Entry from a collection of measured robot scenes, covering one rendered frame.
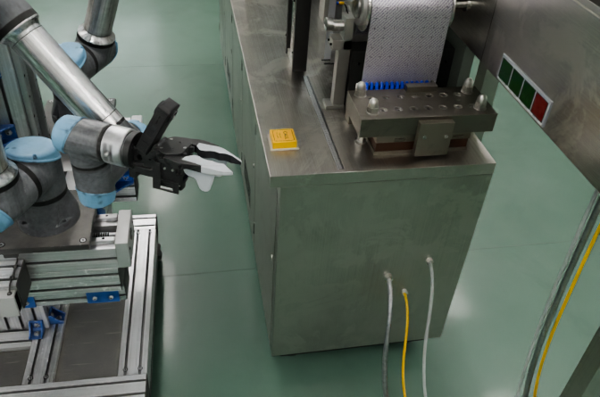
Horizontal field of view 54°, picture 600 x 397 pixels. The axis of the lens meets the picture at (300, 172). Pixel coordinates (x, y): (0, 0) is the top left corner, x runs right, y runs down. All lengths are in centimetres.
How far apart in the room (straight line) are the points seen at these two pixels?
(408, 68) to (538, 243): 144
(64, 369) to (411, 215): 119
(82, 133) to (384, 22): 92
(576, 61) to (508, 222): 174
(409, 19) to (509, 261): 145
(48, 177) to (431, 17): 110
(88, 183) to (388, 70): 96
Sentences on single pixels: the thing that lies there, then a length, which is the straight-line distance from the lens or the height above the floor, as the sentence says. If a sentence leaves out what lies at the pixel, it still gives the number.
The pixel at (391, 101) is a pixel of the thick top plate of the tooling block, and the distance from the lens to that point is 173.
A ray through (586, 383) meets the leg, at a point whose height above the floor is 54.
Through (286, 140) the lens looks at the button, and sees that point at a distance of 170.
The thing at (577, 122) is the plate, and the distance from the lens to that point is 142.
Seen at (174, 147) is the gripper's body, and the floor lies 125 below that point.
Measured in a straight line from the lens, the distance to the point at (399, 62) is 181.
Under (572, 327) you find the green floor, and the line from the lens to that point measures 271.
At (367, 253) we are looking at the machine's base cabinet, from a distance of 188.
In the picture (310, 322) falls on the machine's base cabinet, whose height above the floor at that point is 27.
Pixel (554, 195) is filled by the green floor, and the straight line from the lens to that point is 336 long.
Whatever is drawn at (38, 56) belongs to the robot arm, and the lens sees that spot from 132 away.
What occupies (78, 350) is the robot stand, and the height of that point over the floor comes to 21.
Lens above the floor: 188
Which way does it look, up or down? 37 degrees down
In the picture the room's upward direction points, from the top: 4 degrees clockwise
